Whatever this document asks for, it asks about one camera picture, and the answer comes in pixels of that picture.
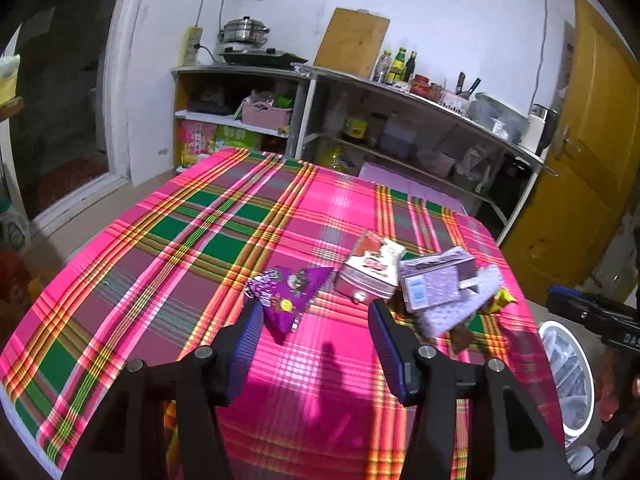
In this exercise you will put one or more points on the silver pink tin box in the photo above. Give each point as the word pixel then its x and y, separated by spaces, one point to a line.
pixel 360 290

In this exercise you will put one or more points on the wooden cutting board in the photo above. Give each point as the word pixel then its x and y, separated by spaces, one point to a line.
pixel 352 42

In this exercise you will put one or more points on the yellow label sauce bottle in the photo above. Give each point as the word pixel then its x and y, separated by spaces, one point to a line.
pixel 355 127

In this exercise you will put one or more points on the red white small packet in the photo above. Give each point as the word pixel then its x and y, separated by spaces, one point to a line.
pixel 377 250

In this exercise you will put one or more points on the person's right hand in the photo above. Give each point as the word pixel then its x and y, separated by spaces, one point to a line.
pixel 620 385

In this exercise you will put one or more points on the pink green plaid tablecloth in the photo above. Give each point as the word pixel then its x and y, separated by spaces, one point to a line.
pixel 200 240

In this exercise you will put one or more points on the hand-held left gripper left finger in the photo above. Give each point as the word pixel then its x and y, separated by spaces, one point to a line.
pixel 245 345

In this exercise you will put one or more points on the clear plastic container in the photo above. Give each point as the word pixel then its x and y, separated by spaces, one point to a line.
pixel 492 107

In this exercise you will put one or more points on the purple carton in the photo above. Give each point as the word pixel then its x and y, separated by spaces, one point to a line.
pixel 432 285

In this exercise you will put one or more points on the dark liquid jug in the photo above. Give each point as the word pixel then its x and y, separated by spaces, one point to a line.
pixel 400 132

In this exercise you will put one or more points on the white plastic bottle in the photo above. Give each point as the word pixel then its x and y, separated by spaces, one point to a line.
pixel 336 110

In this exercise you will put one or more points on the steel steamer pot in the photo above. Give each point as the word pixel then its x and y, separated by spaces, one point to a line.
pixel 244 30

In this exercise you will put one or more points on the green bottle yellow label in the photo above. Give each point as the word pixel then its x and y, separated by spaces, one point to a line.
pixel 398 64

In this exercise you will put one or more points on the pink plastic basket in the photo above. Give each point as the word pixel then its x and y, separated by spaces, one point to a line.
pixel 265 112

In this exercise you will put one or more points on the small white cup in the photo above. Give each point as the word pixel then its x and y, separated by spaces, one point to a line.
pixel 496 126

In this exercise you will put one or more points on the clear bottle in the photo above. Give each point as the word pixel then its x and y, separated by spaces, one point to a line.
pixel 384 66

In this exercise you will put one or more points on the yellow wooden door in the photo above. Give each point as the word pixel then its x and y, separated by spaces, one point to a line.
pixel 575 185

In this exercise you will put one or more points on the green snack package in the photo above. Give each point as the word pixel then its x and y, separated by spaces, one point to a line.
pixel 235 137

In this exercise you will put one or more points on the dark glass bottle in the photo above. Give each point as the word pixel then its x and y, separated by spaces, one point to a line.
pixel 410 65

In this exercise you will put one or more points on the pink snack package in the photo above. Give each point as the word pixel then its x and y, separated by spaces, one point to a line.
pixel 192 142

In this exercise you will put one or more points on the white trash bin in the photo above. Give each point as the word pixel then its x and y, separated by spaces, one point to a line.
pixel 550 326

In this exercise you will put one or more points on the white black electric kettle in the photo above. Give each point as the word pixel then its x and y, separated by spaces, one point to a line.
pixel 535 132

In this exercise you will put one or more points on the pink knife holder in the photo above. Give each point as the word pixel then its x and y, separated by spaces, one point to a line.
pixel 455 101

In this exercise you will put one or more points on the large metal shelf unit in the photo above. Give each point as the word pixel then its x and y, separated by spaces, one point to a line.
pixel 380 87

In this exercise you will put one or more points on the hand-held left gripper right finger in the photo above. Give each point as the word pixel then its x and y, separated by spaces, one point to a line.
pixel 392 355

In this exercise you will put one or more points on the small metal shelf unit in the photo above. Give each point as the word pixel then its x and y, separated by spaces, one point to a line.
pixel 240 72

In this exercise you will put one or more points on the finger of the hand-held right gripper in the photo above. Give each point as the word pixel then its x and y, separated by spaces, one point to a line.
pixel 567 291
pixel 575 311

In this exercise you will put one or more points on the purple snack packet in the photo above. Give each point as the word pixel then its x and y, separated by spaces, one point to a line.
pixel 287 292

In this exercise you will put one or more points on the crumpled plastic bags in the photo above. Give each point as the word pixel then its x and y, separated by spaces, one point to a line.
pixel 472 160

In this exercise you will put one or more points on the pink lid storage box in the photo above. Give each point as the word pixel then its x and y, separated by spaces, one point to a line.
pixel 400 180

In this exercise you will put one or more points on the black induction cooker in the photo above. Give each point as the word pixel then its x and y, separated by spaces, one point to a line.
pixel 255 55

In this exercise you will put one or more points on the yellow tissue box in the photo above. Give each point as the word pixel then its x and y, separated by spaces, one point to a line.
pixel 10 77

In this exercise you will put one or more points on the yellow wrapper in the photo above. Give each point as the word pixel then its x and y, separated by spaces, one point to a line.
pixel 502 300

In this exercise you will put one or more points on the yellow power strip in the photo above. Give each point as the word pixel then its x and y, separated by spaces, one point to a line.
pixel 191 46

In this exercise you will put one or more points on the brown wrapper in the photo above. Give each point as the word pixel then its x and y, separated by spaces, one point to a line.
pixel 462 341

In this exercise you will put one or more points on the red jar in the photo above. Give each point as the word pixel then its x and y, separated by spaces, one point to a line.
pixel 422 85

